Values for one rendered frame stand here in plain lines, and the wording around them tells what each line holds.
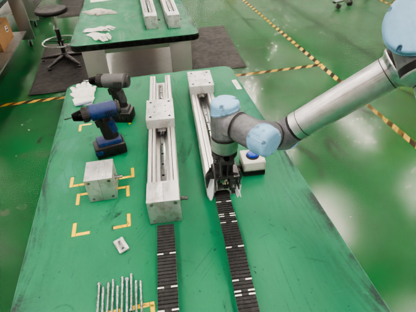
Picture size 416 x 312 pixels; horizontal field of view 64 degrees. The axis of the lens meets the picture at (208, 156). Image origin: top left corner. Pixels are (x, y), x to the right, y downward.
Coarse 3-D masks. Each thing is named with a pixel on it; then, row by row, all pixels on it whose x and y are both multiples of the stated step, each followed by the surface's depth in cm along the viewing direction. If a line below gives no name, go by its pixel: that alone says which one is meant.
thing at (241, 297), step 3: (237, 294) 82; (240, 294) 82; (243, 294) 82; (246, 294) 82; (249, 294) 82; (252, 294) 82; (255, 294) 82; (237, 297) 81; (240, 297) 81; (243, 297) 81; (246, 297) 81; (249, 297) 81; (252, 297) 81; (255, 297) 81; (237, 300) 81; (240, 300) 81; (243, 300) 81; (246, 300) 81
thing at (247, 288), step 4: (252, 284) 84; (236, 288) 83; (240, 288) 83; (244, 288) 83; (248, 288) 83; (252, 288) 83; (236, 292) 82; (240, 292) 82; (244, 292) 82; (248, 292) 82
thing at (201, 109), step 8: (192, 96) 151; (208, 96) 151; (192, 104) 154; (200, 104) 153; (208, 104) 153; (200, 112) 140; (208, 112) 147; (200, 120) 135; (208, 120) 140; (200, 128) 130; (208, 128) 135; (200, 136) 126; (208, 136) 132; (200, 144) 123; (208, 144) 129; (200, 152) 128; (208, 152) 118; (208, 160) 115; (208, 168) 111; (232, 192) 114
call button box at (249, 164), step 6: (240, 150) 122; (246, 150) 122; (240, 156) 122; (246, 156) 119; (258, 156) 119; (240, 162) 123; (246, 162) 117; (252, 162) 117; (258, 162) 117; (264, 162) 117; (240, 168) 122; (246, 168) 118; (252, 168) 118; (258, 168) 119; (264, 168) 119; (246, 174) 120; (252, 174) 120; (258, 174) 120
